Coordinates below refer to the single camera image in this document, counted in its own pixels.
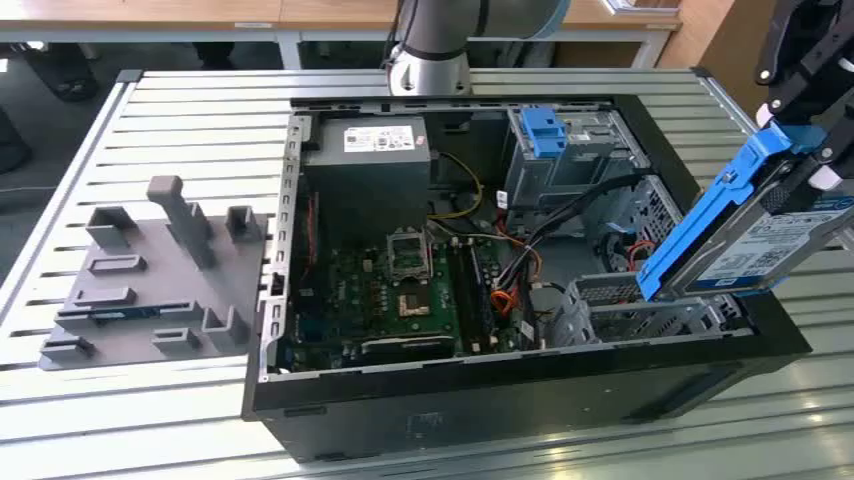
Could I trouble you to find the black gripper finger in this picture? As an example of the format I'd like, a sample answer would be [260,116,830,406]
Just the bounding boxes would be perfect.
[806,69,854,194]
[752,0,854,154]

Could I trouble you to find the hard disk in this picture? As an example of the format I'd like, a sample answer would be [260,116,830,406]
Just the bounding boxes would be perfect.
[636,119,854,305]

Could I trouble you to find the silver disk bay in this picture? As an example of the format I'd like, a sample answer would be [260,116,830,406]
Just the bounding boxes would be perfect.
[564,272,756,351]

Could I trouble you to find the RAM slot white clips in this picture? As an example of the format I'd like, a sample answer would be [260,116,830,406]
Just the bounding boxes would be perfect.
[465,237,499,347]

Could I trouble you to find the RAM slot black clips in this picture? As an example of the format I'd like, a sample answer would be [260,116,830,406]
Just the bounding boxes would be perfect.
[459,238,488,349]
[444,239,472,352]

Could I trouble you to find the wooden cabinet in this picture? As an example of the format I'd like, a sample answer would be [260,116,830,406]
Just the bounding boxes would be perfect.
[656,0,743,72]

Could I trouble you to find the silver drive cage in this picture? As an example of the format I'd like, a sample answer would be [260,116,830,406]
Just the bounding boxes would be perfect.
[503,105,652,236]

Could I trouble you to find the blue plastic drive latch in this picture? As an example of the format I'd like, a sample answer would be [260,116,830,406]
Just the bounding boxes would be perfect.
[519,107,568,159]

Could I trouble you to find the grey power supply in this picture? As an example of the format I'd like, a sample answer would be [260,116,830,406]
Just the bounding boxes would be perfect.
[301,116,433,242]

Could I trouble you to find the wooden desk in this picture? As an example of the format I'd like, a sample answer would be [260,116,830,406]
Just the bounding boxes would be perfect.
[277,0,683,70]
[0,0,301,70]

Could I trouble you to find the metal socket cover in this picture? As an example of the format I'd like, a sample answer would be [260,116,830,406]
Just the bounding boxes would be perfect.
[384,226,436,282]

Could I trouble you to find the CPU socket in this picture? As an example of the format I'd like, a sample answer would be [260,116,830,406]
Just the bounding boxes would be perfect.
[397,291,432,318]

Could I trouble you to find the black PC case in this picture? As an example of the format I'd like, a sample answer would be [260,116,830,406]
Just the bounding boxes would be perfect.
[240,93,814,464]

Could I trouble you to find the black graphics card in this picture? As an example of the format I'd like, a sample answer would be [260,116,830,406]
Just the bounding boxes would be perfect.
[359,332,459,365]

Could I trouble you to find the green motherboard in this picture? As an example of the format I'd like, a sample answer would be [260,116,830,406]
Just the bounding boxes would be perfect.
[291,228,529,372]

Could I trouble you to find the grey parts rack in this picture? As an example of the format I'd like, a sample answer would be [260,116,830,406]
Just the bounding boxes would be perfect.
[37,174,279,372]

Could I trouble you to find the black office chair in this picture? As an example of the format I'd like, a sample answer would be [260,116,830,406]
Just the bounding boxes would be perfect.
[12,42,102,104]

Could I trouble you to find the RAM stick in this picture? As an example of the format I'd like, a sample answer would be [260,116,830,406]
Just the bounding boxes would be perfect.
[85,309,160,321]

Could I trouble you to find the black wire blue tab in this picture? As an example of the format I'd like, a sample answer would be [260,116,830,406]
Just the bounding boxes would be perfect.
[596,217,641,261]

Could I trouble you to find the black power wire bundle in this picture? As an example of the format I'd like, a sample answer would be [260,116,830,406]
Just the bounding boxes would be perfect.
[523,172,645,251]

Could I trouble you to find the black cable white tag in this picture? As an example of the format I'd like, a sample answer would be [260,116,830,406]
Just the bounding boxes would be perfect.
[493,187,515,236]

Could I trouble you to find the thin orange wire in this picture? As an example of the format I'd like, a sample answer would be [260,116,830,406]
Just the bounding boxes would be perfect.
[459,229,547,291]

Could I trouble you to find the yellow wires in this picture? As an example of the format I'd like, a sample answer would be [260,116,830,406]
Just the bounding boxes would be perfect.
[425,149,485,221]

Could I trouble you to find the black cable barcode label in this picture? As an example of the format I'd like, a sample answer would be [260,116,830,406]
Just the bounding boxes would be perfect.
[512,283,541,351]

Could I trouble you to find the orange red wires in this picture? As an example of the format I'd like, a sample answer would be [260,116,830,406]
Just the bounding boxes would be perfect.
[488,289,529,318]

